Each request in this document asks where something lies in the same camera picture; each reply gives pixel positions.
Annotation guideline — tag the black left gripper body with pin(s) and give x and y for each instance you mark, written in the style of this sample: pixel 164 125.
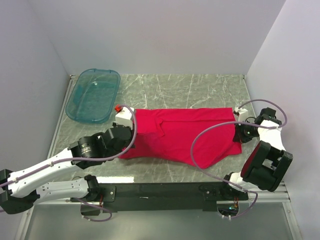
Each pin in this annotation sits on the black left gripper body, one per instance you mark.
pixel 112 153

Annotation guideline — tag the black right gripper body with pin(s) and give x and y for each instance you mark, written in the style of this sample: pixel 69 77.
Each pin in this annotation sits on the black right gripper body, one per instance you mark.
pixel 246 132

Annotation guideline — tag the red t shirt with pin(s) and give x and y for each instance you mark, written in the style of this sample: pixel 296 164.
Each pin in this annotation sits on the red t shirt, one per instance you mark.
pixel 200 136

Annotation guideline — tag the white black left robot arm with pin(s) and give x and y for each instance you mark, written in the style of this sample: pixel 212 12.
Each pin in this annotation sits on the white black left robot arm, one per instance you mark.
pixel 25 188

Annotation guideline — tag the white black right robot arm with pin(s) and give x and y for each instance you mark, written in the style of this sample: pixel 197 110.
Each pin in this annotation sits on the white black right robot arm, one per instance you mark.
pixel 269 161

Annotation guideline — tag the teal translucent plastic bin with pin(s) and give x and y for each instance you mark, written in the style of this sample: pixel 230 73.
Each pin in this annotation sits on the teal translucent plastic bin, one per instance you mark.
pixel 93 96

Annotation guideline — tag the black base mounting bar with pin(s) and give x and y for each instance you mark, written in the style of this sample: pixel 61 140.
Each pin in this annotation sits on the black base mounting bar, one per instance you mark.
pixel 166 196

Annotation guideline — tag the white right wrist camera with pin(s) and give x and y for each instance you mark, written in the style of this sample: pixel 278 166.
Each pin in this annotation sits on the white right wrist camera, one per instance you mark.
pixel 241 113

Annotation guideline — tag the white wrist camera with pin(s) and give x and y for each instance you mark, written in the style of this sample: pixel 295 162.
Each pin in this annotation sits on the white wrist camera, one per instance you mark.
pixel 241 113
pixel 124 117

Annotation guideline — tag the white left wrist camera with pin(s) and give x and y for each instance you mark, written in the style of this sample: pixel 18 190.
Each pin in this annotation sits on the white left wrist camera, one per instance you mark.
pixel 124 117

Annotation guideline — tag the aluminium left side rail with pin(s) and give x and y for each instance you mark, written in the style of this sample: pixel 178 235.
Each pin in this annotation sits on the aluminium left side rail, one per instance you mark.
pixel 53 143

